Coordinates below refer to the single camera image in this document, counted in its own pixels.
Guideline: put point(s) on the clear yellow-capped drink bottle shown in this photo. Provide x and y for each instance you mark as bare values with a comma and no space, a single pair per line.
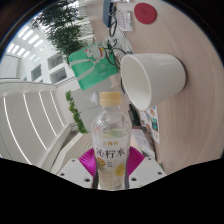
111,146

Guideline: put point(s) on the colourful sticker sheet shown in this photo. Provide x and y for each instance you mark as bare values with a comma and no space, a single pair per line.
151,123

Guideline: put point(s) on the brown tablet case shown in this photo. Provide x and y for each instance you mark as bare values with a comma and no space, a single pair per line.
142,141

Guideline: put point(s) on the white small packet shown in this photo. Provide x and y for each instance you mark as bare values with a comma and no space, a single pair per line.
125,20

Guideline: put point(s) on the ceiling light strips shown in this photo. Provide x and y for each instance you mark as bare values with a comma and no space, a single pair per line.
31,123

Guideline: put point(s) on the flat round red coaster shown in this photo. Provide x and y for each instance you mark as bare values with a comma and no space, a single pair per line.
145,13

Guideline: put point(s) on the white paper cup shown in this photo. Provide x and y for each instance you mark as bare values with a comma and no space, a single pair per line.
160,78

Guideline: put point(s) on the green hedge plant row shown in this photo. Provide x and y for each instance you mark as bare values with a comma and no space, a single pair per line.
63,30

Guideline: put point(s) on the green tote bag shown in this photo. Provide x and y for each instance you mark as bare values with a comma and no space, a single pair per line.
91,68

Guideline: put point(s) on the clear plastic shaker bottle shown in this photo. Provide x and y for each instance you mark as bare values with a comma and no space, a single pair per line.
92,98

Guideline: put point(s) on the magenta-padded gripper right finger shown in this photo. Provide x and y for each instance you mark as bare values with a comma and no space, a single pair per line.
148,171

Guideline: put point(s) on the green plants atop cabinet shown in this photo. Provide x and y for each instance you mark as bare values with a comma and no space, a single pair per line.
76,115

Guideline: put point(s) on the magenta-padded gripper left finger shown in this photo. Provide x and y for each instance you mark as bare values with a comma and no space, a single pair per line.
75,171

